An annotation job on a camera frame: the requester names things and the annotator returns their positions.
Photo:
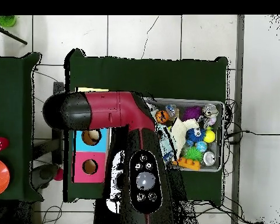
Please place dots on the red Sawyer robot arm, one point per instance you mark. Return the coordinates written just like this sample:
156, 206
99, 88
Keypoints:
107, 109

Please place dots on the silver mesh bin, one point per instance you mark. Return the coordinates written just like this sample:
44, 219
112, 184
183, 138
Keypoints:
191, 100

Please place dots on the wooden box with three holes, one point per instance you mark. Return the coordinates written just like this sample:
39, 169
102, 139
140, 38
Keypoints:
91, 177

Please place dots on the small orange basketball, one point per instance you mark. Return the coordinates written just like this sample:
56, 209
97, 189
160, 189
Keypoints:
162, 116

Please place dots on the mint green cloth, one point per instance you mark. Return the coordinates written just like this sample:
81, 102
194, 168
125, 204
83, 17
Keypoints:
164, 144

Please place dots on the cream cloth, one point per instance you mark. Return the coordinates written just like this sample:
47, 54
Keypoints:
180, 133

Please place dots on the dark green table cloth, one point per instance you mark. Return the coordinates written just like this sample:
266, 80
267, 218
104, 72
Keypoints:
142, 79
11, 93

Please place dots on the purple spiky ball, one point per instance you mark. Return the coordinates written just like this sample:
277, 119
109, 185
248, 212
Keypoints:
192, 113

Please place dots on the long orange toy brick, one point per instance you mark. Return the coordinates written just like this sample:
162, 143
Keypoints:
187, 164

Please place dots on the black metal stand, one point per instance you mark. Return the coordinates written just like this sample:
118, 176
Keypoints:
58, 86

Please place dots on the grey rounded device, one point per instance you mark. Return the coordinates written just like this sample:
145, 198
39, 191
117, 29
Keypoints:
44, 175

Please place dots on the black rod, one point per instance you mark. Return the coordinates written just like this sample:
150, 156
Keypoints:
11, 36

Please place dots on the green round object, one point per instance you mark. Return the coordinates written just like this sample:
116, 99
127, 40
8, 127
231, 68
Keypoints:
5, 21

